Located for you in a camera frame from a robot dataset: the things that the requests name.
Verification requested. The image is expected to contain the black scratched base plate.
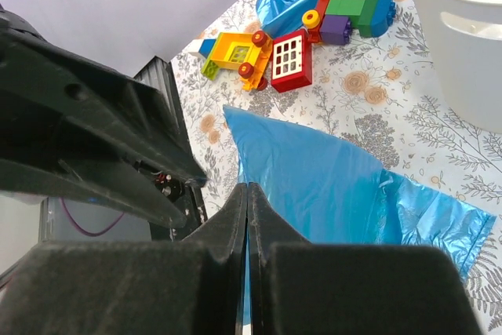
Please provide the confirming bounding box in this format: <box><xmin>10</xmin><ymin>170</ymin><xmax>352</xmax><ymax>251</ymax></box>
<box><xmin>133</xmin><ymin>56</ymin><xmax>209</xmax><ymax>242</ymax></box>

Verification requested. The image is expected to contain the blue plastic trash bag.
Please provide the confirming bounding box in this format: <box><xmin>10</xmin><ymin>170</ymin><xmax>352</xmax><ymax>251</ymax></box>
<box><xmin>222</xmin><ymin>105</ymin><xmax>497</xmax><ymax>283</ymax></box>

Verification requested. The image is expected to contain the colourful toy block pile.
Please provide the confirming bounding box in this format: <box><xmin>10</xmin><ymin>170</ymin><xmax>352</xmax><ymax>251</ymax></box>
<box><xmin>187</xmin><ymin>0</ymin><xmax>396</xmax><ymax>91</ymax></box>

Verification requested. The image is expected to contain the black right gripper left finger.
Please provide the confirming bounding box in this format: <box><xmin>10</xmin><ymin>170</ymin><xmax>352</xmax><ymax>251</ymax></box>
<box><xmin>1</xmin><ymin>184</ymin><xmax>247</xmax><ymax>334</ymax></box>

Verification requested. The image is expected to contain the white cylindrical trash bin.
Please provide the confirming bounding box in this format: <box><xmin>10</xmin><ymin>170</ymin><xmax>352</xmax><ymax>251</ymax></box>
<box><xmin>413</xmin><ymin>0</ymin><xmax>501</xmax><ymax>133</ymax></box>

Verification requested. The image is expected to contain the red toy phone block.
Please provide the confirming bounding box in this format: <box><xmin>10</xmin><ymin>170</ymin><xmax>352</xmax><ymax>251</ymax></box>
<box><xmin>271</xmin><ymin>29</ymin><xmax>313</xmax><ymax>93</ymax></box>

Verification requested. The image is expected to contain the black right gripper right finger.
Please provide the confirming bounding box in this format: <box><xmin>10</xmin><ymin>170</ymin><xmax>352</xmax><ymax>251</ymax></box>
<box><xmin>247</xmin><ymin>183</ymin><xmax>481</xmax><ymax>334</ymax></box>

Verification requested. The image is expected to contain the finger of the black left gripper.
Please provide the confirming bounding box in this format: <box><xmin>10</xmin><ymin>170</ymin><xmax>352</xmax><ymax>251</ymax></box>
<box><xmin>1</xmin><ymin>10</ymin><xmax>206</xmax><ymax>228</ymax></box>

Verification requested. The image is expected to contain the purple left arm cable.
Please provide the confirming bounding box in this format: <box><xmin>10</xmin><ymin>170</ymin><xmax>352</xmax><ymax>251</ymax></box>
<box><xmin>58</xmin><ymin>197</ymin><xmax>126</xmax><ymax>237</ymax></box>

